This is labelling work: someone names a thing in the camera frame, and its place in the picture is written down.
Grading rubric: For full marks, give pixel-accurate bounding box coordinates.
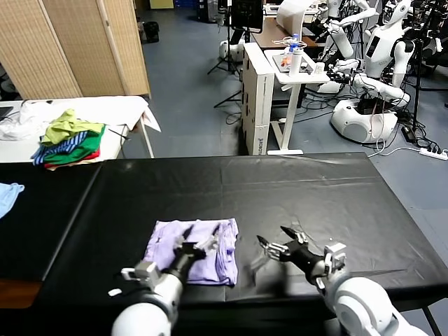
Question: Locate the white curved housing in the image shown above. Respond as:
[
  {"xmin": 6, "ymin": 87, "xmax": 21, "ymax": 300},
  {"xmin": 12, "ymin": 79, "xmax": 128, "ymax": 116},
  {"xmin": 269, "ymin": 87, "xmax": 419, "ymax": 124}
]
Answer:
[{"xmin": 276, "ymin": 0, "xmax": 314, "ymax": 38}]

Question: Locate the black cable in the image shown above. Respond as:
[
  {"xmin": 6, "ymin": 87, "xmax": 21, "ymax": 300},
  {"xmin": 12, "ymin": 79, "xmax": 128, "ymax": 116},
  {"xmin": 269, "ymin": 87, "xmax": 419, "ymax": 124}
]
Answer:
[{"xmin": 108, "ymin": 127, "xmax": 132, "ymax": 141}]

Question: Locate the beige garment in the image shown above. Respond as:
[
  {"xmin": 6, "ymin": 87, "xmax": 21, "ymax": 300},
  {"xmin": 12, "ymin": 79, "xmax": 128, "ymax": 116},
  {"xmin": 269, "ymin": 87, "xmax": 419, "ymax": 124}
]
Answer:
[{"xmin": 45, "ymin": 155, "xmax": 103, "ymax": 172}]

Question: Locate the stack of colourful clothes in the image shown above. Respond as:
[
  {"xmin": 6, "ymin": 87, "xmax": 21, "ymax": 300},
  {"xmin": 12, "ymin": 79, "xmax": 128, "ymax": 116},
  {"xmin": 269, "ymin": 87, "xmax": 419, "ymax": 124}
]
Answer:
[{"xmin": 43, "ymin": 124, "xmax": 107, "ymax": 165}]

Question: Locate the grey tablet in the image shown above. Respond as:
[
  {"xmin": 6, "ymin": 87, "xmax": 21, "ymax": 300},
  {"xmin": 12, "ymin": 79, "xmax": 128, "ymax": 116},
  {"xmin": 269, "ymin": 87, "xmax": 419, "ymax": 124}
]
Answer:
[{"xmin": 272, "ymin": 54, "xmax": 316, "ymax": 75}]

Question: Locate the brown wooden desk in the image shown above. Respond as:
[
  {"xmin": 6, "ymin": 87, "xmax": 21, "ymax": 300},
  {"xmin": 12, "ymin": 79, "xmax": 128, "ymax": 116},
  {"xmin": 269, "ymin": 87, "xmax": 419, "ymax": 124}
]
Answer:
[{"xmin": 251, "ymin": 17, "xmax": 326, "ymax": 50}]

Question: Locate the small white robot base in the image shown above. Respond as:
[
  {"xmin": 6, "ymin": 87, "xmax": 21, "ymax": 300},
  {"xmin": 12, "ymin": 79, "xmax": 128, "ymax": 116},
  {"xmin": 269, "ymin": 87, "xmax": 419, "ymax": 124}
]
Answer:
[{"xmin": 219, "ymin": 39, "xmax": 246, "ymax": 63}]

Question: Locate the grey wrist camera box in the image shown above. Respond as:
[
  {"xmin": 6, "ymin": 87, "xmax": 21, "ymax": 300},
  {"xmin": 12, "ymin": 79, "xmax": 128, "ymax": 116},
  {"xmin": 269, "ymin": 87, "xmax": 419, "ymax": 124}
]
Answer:
[
  {"xmin": 314, "ymin": 242, "xmax": 347, "ymax": 290},
  {"xmin": 120, "ymin": 260, "xmax": 160, "ymax": 288}
]

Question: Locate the red garment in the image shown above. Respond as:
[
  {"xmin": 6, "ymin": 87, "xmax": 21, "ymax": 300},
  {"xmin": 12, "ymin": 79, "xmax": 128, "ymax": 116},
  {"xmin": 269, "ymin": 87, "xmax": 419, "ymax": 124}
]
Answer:
[{"xmin": 44, "ymin": 146, "xmax": 102, "ymax": 169}]

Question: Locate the white standing desk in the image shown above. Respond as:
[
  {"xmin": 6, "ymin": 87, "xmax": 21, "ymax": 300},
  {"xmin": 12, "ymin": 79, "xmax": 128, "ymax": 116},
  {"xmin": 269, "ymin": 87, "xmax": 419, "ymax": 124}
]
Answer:
[{"xmin": 264, "ymin": 48, "xmax": 332, "ymax": 156}]

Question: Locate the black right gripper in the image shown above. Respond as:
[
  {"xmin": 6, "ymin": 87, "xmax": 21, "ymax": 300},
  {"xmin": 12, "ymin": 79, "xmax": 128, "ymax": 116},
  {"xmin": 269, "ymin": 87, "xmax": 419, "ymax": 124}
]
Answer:
[{"xmin": 256, "ymin": 225, "xmax": 329, "ymax": 281}]

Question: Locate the white floor cable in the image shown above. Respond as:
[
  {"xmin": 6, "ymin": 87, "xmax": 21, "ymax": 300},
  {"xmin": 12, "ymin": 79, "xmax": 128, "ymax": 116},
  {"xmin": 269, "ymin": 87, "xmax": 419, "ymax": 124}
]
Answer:
[{"xmin": 370, "ymin": 138, "xmax": 426, "ymax": 158}]

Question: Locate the white side table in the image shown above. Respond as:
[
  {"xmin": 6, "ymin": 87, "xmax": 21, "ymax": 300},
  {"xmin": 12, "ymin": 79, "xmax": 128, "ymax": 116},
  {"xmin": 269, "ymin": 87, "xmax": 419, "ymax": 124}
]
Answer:
[{"xmin": 0, "ymin": 96, "xmax": 157, "ymax": 164}]

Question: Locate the black tripod stand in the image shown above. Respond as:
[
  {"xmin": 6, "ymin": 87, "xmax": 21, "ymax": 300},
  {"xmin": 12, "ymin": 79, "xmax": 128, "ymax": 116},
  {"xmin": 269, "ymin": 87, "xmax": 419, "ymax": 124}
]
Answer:
[
  {"xmin": 208, "ymin": 5, "xmax": 243, "ymax": 76},
  {"xmin": 213, "ymin": 30, "xmax": 253, "ymax": 109}
]

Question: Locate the white ring frame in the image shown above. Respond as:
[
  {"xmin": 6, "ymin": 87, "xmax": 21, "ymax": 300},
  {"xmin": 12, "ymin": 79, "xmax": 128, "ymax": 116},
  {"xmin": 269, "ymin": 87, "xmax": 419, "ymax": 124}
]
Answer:
[{"xmin": 272, "ymin": 36, "xmax": 308, "ymax": 48}]

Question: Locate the white cloth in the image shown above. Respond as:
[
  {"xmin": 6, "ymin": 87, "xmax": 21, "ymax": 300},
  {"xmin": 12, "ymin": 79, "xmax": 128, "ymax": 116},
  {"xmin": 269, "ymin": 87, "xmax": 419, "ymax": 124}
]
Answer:
[{"xmin": 0, "ymin": 96, "xmax": 162, "ymax": 141}]

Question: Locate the black table leg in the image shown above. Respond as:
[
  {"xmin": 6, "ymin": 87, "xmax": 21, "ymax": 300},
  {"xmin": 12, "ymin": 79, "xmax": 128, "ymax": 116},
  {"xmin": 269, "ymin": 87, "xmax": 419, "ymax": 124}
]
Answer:
[{"xmin": 422, "ymin": 304, "xmax": 442, "ymax": 336}]

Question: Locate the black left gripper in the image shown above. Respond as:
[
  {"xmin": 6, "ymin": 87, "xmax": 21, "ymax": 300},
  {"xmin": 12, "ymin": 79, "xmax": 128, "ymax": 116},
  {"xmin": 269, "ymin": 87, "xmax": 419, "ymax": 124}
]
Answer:
[{"xmin": 163, "ymin": 223, "xmax": 225, "ymax": 281}]

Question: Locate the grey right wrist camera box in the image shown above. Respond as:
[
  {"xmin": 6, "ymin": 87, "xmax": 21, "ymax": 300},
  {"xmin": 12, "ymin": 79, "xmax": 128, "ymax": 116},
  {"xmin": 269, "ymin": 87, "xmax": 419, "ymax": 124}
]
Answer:
[{"xmin": 314, "ymin": 242, "xmax": 347, "ymax": 290}]

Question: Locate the lime green garment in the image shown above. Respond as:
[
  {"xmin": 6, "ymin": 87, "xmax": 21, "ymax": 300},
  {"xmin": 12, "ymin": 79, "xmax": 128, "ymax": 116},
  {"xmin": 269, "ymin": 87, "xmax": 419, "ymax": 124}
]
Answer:
[{"xmin": 41, "ymin": 108, "xmax": 106, "ymax": 147}]

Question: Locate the black monitor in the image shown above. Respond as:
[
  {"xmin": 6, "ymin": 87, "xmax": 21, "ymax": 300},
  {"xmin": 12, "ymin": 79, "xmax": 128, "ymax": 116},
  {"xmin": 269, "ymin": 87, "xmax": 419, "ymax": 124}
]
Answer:
[{"xmin": 230, "ymin": 0, "xmax": 264, "ymax": 34}]

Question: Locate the white power strip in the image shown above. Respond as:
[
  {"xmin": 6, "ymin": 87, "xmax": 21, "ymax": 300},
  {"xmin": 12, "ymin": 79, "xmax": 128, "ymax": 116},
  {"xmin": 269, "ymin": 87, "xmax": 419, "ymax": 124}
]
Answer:
[{"xmin": 419, "ymin": 147, "xmax": 448, "ymax": 159}]

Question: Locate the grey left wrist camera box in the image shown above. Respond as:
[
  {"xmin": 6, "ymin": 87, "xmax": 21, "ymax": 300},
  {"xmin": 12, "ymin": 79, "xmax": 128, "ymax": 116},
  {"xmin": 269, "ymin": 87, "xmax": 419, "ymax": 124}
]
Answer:
[{"xmin": 120, "ymin": 260, "xmax": 160, "ymax": 288}]

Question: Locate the lavender t-shirt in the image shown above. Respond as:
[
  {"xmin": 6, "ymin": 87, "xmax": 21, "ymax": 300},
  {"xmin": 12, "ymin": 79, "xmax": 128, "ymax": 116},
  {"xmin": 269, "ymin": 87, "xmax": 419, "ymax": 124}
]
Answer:
[{"xmin": 143, "ymin": 218, "xmax": 239, "ymax": 287}]

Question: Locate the woven folding screen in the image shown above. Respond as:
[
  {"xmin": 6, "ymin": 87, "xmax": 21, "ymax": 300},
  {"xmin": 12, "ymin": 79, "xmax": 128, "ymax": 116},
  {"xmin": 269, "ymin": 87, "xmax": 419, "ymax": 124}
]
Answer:
[{"xmin": 0, "ymin": 0, "xmax": 152, "ymax": 101}]

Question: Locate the black vinyl table cover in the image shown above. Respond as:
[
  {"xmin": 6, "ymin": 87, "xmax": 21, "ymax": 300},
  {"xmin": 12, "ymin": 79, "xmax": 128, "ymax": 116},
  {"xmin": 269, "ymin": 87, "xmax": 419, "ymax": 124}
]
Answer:
[
  {"xmin": 0, "ymin": 161, "xmax": 104, "ymax": 283},
  {"xmin": 41, "ymin": 152, "xmax": 448, "ymax": 312}
]

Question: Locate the blue striped garment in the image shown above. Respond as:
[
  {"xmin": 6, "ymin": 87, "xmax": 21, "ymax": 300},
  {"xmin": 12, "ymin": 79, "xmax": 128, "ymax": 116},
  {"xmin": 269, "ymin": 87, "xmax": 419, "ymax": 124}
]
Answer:
[{"xmin": 32, "ymin": 131, "xmax": 88, "ymax": 166}]

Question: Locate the white humanoid wheeled robot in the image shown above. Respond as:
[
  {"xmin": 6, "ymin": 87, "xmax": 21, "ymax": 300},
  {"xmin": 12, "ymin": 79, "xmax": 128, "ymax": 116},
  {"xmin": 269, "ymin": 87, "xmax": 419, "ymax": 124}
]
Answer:
[{"xmin": 327, "ymin": 0, "xmax": 421, "ymax": 144}]

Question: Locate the black pole stand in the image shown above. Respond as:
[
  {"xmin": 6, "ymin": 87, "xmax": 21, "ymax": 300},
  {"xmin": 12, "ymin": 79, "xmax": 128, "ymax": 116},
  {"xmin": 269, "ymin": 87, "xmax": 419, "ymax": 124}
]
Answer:
[{"xmin": 408, "ymin": 34, "xmax": 426, "ymax": 131}]

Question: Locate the tall white cardboard box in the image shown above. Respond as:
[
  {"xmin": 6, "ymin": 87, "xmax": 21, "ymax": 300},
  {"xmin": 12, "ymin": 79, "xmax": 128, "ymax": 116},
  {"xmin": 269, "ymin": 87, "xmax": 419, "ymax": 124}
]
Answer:
[{"xmin": 241, "ymin": 42, "xmax": 276, "ymax": 155}]

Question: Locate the black trash bin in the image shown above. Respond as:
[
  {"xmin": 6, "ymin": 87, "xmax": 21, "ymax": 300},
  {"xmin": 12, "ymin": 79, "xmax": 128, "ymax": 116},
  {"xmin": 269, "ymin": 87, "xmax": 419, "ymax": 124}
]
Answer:
[{"xmin": 141, "ymin": 21, "xmax": 160, "ymax": 43}]

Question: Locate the light blue garment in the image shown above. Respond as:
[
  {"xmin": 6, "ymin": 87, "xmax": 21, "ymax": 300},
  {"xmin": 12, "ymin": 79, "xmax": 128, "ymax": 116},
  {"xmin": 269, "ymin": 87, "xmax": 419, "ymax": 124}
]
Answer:
[{"xmin": 0, "ymin": 181, "xmax": 27, "ymax": 220}]

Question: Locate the white tumbler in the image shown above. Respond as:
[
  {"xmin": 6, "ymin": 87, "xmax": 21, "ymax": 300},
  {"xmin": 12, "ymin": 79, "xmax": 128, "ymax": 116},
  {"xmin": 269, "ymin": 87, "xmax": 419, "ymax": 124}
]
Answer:
[{"xmin": 288, "ymin": 48, "xmax": 305, "ymax": 78}]

